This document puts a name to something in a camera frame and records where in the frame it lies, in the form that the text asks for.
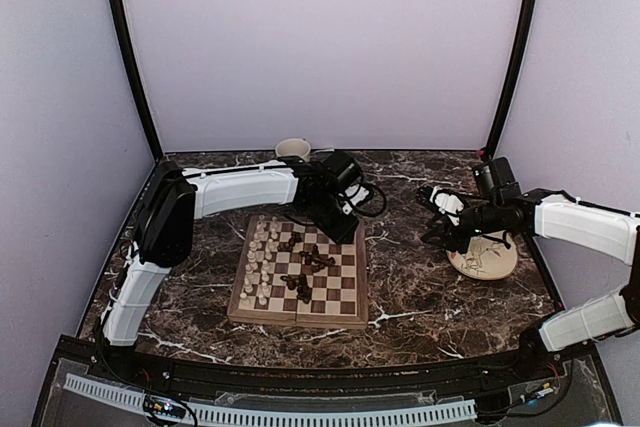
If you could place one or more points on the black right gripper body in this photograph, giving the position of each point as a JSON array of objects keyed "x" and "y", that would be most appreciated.
[{"x": 489, "y": 219}]

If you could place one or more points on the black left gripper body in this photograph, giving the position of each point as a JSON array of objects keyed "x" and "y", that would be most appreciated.
[{"x": 325, "y": 219}]

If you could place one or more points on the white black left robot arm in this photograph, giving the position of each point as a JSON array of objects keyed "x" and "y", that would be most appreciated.
[{"x": 163, "y": 230}]

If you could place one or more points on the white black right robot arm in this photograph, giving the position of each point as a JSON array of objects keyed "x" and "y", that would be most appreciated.
[{"x": 556, "y": 215}]

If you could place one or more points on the pile of dark chess pieces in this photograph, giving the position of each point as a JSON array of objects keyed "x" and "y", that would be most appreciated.
[{"x": 315, "y": 263}]

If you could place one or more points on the wooden chess board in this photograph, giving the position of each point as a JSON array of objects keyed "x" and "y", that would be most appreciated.
[{"x": 339, "y": 293}]

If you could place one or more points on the white chess pieces row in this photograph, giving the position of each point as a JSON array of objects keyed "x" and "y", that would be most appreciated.
[{"x": 257, "y": 266}]

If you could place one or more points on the ceramic bird pattern plate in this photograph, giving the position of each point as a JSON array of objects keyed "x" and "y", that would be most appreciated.
[{"x": 493, "y": 257}]

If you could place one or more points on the ceramic coral pattern mug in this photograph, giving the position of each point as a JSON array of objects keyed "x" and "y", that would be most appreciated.
[{"x": 297, "y": 147}]

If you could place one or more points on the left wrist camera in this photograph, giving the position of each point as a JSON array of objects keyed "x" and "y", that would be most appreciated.
[{"x": 343, "y": 168}]

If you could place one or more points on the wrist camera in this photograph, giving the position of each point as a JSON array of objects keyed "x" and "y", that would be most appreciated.
[
  {"x": 495, "y": 178},
  {"x": 343, "y": 168}
]

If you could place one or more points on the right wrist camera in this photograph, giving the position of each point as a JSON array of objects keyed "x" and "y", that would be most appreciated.
[{"x": 495, "y": 178}]

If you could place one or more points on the black front rail base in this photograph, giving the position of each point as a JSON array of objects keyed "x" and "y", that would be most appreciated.
[{"x": 488, "y": 378}]

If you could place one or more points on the black corner frame post left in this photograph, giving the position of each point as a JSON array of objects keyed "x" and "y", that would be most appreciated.
[{"x": 134, "y": 78}]

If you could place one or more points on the black corner frame post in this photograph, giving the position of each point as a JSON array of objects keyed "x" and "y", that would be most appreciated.
[
  {"x": 134, "y": 78},
  {"x": 516, "y": 58}
]

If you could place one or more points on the black corner frame post right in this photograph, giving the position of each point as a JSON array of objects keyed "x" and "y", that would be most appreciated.
[{"x": 516, "y": 58}]

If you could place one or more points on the white slotted cable duct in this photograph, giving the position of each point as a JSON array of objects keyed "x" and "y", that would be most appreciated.
[{"x": 234, "y": 409}]

